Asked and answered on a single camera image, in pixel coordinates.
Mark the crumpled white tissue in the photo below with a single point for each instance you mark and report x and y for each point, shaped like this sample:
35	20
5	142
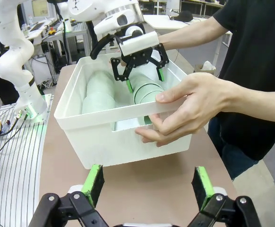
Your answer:
208	64

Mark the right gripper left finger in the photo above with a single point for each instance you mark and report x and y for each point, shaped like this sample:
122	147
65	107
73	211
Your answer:
92	184

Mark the person's blue jeans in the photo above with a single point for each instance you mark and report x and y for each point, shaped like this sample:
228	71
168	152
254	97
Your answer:
234	153

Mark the person's right forearm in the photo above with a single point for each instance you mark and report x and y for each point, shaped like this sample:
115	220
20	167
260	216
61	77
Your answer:
191	37

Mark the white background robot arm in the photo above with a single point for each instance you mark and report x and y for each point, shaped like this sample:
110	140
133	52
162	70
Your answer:
65	14

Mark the black bag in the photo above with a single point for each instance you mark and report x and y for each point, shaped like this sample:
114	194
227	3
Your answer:
183	16

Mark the white plastic basket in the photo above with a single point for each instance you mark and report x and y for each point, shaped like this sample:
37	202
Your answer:
99	142

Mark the aluminium profile frame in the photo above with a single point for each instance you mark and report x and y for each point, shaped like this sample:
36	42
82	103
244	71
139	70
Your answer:
76	42

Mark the brown cardboard box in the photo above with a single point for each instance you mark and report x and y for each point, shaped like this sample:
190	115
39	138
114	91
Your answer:
201	69

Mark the grey laptop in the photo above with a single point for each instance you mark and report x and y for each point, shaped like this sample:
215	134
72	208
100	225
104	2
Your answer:
37	26

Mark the person in black shirt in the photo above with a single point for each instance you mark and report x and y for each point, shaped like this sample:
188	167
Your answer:
258	47

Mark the person's left hand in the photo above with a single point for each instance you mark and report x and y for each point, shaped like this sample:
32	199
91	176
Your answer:
194	104

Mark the slotted aluminium base plate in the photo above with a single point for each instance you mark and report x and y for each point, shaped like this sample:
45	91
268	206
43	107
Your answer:
21	165

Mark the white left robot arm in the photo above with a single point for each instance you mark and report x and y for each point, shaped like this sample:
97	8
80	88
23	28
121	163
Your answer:
12	47

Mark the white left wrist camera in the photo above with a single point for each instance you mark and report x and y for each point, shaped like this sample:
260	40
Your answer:
137	43

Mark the light green plastic cup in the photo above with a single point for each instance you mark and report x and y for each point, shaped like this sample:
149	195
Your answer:
148	119
100	88
97	104
99	78
151	91
143	80

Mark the person's left forearm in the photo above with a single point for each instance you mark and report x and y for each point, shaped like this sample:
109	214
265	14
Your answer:
258	101

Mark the beige computer screen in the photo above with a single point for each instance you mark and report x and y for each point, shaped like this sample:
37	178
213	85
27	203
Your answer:
40	8

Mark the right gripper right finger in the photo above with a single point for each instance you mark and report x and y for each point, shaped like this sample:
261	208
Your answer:
203	186

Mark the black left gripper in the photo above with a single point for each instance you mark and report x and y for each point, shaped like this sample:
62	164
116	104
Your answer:
137	59

